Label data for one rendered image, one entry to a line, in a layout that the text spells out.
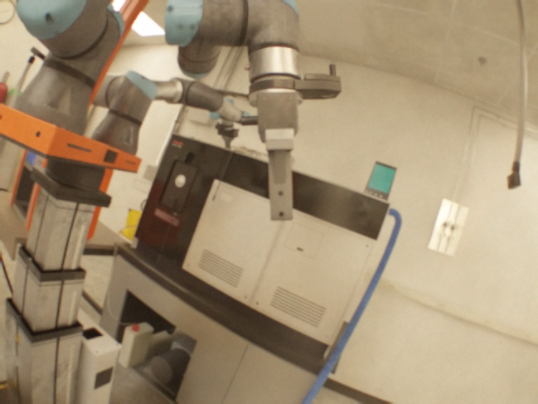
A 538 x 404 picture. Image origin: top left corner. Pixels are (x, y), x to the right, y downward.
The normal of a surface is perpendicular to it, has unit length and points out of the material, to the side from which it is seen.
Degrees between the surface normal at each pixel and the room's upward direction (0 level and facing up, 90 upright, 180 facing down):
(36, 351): 90
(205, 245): 90
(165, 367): 90
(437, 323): 90
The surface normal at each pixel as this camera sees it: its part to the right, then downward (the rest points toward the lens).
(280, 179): 0.01, 0.60
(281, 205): 0.00, 0.12
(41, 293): 0.89, 0.34
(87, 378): -0.29, -0.13
